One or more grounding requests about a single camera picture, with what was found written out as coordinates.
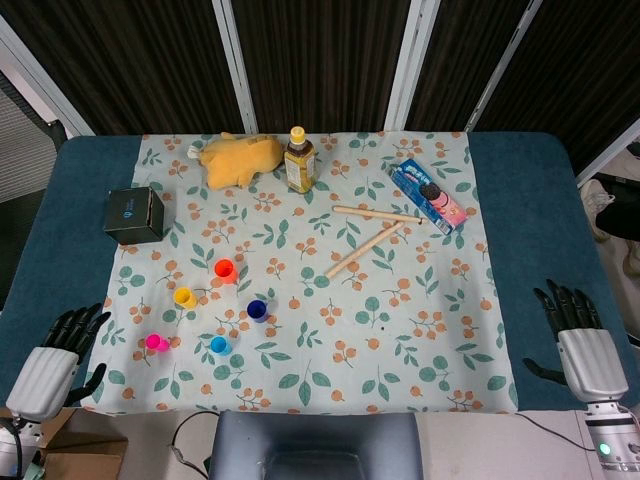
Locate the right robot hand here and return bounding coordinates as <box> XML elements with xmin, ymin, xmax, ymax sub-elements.
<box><xmin>522</xmin><ymin>279</ymin><xmax>630</xmax><ymax>404</ymax></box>

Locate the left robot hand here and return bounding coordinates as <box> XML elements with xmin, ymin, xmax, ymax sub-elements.
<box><xmin>4</xmin><ymin>302</ymin><xmax>112</xmax><ymax>420</ymax></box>

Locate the yellow plastic cup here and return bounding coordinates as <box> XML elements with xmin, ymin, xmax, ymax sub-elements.
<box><xmin>172</xmin><ymin>286</ymin><xmax>198</xmax><ymax>310</ymax></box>

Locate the brown cardboard box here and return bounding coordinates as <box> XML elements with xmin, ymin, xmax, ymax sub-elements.
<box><xmin>0</xmin><ymin>407</ymin><xmax>130</xmax><ymax>480</ymax></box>

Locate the green grid mat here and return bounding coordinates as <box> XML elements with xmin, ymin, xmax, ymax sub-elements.
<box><xmin>18</xmin><ymin>458</ymin><xmax>47</xmax><ymax>480</ymax></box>

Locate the teal table cover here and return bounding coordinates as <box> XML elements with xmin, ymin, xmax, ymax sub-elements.
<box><xmin>0</xmin><ymin>131</ymin><xmax>629</xmax><ymax>414</ymax></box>

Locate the white shoe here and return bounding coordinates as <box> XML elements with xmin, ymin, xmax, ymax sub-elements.
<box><xmin>581</xmin><ymin>178</ymin><xmax>617</xmax><ymax>242</ymax></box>

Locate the black cardboard box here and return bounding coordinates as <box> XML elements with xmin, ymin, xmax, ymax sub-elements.
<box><xmin>102</xmin><ymin>186</ymin><xmax>166</xmax><ymax>246</ymax></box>

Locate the orange plastic cup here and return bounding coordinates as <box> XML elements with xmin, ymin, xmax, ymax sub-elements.
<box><xmin>213</xmin><ymin>258</ymin><xmax>237</xmax><ymax>284</ymax></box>

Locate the blue cookie box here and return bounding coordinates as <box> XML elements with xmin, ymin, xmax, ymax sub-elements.
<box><xmin>389</xmin><ymin>158</ymin><xmax>470</xmax><ymax>236</ymax></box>

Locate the grey mesh office chair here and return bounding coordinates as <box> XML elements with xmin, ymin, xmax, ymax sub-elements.
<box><xmin>0</xmin><ymin>69</ymin><xmax>69</xmax><ymax>204</ymax></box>

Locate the wooden stick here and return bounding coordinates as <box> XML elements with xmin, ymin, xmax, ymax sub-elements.
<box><xmin>324</xmin><ymin>221</ymin><xmax>404</xmax><ymax>279</ymax></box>
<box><xmin>333</xmin><ymin>205</ymin><xmax>424</xmax><ymax>225</ymax></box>

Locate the floral tablecloth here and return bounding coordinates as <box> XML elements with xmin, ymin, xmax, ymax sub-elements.
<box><xmin>79</xmin><ymin>131</ymin><xmax>520</xmax><ymax>416</ymax></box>

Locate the dark screen panel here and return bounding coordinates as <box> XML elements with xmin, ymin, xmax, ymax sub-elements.
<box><xmin>474</xmin><ymin>0</ymin><xmax>640</xmax><ymax>172</ymax></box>
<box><xmin>403</xmin><ymin>0</ymin><xmax>532</xmax><ymax>133</ymax></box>
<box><xmin>0</xmin><ymin>0</ymin><xmax>246</xmax><ymax>137</ymax></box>
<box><xmin>229</xmin><ymin>0</ymin><xmax>416</xmax><ymax>135</ymax></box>

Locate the yellow plush toy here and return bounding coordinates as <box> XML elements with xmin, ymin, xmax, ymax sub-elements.
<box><xmin>187</xmin><ymin>131</ymin><xmax>285</xmax><ymax>191</ymax></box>

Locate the tea bottle yellow cap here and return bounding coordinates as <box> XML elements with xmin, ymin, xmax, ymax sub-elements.
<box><xmin>283</xmin><ymin>126</ymin><xmax>318</xmax><ymax>194</ymax></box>

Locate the thin grey cable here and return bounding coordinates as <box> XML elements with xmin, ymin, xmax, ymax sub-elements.
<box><xmin>517</xmin><ymin>412</ymin><xmax>601</xmax><ymax>454</ymax></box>

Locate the black cable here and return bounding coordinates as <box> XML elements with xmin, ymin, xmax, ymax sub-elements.
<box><xmin>169</xmin><ymin>412</ymin><xmax>221</xmax><ymax>480</ymax></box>

